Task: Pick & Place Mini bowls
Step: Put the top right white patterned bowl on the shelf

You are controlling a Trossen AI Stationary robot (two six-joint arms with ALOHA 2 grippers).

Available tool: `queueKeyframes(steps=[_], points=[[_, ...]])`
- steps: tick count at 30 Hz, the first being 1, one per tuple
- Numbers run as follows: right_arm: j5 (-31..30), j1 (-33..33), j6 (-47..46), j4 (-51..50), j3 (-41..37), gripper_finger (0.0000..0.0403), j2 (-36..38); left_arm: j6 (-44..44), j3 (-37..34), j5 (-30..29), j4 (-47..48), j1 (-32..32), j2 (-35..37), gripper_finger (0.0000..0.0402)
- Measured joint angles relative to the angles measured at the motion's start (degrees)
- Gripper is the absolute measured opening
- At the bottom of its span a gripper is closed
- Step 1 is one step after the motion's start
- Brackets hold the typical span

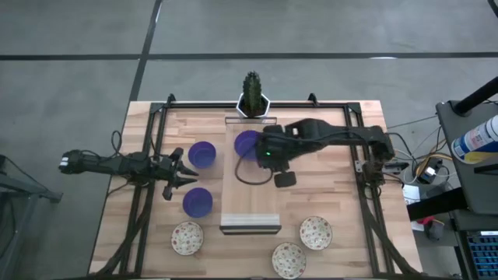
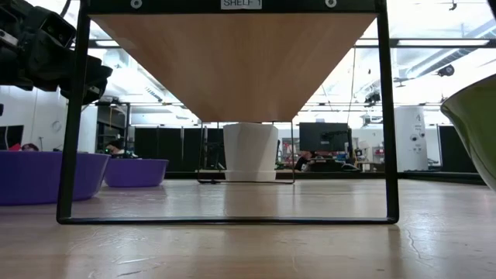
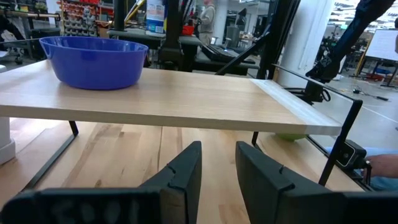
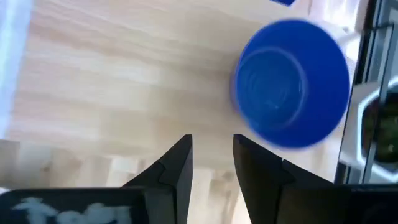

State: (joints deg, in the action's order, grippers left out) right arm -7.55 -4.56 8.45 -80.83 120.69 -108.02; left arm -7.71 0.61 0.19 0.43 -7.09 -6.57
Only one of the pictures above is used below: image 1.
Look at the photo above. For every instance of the white hexagonal plant pot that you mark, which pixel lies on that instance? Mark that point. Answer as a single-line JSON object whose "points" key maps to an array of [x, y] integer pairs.
{"points": [[240, 110]]}

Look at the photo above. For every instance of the grey metal stand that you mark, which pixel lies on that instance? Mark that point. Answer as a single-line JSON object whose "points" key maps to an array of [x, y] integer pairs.
{"points": [[23, 194]]}

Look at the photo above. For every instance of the purple mini bowl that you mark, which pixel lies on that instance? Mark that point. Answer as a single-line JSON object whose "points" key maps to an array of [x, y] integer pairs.
{"points": [[245, 144], [197, 202], [202, 154]]}

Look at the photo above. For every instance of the floral ceramic mini dish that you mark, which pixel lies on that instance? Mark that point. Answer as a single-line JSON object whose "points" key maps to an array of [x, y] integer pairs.
{"points": [[187, 238], [315, 232], [288, 260]]}

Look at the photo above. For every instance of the green cactus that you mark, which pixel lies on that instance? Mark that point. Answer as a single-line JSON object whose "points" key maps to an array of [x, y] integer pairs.
{"points": [[252, 91]]}

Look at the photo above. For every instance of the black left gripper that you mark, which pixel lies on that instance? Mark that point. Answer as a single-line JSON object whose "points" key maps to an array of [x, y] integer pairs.
{"points": [[169, 171]]}

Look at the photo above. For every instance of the white blue spray can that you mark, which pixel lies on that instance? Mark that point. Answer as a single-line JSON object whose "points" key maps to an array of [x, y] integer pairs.
{"points": [[476, 140]]}

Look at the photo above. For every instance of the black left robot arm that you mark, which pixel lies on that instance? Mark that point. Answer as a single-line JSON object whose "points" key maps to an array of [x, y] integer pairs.
{"points": [[97, 165]]}

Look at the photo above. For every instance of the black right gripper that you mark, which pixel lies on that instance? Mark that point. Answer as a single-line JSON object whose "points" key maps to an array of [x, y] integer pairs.
{"points": [[274, 149]]}

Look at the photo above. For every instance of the wooden shelf with black legs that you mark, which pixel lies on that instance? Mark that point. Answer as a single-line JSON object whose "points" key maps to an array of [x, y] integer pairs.
{"points": [[249, 202]]}

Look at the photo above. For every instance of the grey cart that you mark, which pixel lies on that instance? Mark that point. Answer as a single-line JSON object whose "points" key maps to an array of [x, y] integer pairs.
{"points": [[478, 183]]}

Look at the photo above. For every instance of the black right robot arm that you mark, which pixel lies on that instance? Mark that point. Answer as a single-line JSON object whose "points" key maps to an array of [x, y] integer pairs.
{"points": [[330, 134]]}

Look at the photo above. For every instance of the black aluminium table frame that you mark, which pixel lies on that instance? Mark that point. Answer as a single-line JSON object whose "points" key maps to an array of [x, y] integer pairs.
{"points": [[194, 105]]}

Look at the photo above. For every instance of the black pole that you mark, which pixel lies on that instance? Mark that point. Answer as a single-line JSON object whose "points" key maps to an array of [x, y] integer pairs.
{"points": [[478, 97]]}

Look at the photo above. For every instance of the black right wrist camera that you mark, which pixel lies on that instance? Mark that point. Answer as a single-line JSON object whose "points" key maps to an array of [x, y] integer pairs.
{"points": [[285, 179]]}

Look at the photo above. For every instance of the small blue white device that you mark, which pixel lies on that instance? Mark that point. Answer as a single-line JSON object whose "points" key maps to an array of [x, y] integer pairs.
{"points": [[428, 173]]}

